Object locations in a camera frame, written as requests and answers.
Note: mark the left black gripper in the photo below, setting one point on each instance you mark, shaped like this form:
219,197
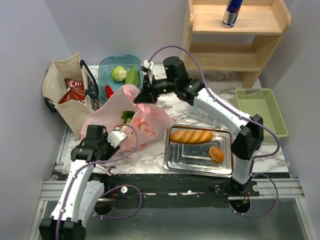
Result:
112,149

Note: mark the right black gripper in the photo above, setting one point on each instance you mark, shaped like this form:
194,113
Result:
146,96

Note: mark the green leafy herb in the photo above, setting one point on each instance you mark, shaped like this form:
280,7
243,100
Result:
127,116

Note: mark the pink plastic grocery bag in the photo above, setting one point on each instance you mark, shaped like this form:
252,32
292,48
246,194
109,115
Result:
149,120

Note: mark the beige canvas tote bag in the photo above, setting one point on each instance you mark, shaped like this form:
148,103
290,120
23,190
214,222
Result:
54,88

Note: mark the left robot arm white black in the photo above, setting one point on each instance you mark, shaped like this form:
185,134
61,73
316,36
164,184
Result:
80,194

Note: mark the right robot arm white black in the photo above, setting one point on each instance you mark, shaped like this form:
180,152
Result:
247,130

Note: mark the green leaf vegetable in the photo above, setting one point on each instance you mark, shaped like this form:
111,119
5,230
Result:
132,77

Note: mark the silver wrench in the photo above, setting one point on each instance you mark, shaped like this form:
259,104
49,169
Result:
107,169

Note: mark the green cabbage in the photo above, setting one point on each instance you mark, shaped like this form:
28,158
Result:
119,73

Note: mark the red pepper in container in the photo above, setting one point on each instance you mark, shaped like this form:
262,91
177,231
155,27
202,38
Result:
109,91

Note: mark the teal plastic container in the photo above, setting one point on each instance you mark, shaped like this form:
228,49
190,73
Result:
104,73

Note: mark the clear plastic screw box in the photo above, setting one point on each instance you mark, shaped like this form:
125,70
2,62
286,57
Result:
202,116

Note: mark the long baguette bread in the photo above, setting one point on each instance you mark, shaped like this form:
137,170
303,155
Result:
191,136

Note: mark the red chips bag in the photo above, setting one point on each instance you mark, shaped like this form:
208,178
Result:
75,90

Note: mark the silver metal tray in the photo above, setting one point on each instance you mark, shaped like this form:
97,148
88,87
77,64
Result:
194,158

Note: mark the wooden shelf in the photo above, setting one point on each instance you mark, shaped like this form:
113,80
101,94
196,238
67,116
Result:
245,48

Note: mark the round bread bun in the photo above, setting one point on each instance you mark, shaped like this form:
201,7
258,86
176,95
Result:
216,154

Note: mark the green plastic basket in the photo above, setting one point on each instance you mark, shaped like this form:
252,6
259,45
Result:
262,102

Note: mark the blue silver drink can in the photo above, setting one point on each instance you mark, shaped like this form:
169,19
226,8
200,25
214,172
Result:
231,13

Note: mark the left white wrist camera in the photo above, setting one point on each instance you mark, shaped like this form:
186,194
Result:
116,137

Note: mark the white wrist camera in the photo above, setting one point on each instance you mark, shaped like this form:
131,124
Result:
116,137
147,67

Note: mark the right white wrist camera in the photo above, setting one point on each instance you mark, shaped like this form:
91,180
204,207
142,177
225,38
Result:
147,67

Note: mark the black mounting base rail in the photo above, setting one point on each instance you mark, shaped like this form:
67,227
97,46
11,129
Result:
162,191

